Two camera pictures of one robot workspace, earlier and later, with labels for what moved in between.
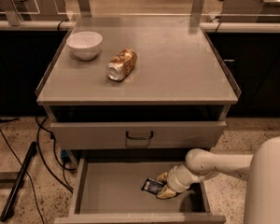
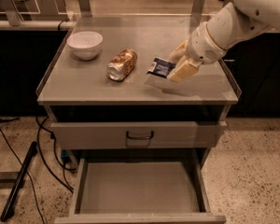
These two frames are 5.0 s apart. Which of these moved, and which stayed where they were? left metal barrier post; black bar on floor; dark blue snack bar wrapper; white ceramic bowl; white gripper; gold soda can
Moved: dark blue snack bar wrapper; white gripper
Stayed: gold soda can; black bar on floor; white ceramic bowl; left metal barrier post
